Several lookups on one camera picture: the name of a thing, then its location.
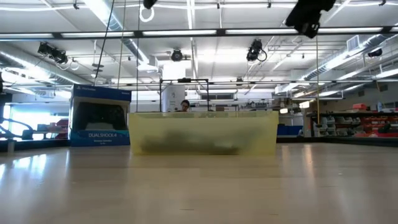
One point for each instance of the blue DualShock controller box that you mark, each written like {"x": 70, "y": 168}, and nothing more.
{"x": 99, "y": 138}

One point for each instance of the person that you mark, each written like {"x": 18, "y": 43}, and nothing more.
{"x": 185, "y": 105}

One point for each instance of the blue crate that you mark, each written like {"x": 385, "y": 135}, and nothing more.
{"x": 289, "y": 130}

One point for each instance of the overhead light bar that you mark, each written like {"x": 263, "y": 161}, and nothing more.
{"x": 178, "y": 32}

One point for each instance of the white pillar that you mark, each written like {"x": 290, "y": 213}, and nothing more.
{"x": 172, "y": 93}

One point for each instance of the yellow translucent plastic bin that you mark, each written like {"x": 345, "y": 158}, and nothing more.
{"x": 202, "y": 133}

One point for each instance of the black ceiling-hung camera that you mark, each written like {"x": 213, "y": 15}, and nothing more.
{"x": 53, "y": 53}
{"x": 176, "y": 55}
{"x": 255, "y": 49}
{"x": 374, "y": 52}

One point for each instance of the black background station frame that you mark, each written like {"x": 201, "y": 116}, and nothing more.
{"x": 183, "y": 80}

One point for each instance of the yellow vertical pole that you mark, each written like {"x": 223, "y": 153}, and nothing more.
{"x": 317, "y": 81}

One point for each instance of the shelf with red bins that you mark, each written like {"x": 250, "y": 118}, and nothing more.
{"x": 373, "y": 123}

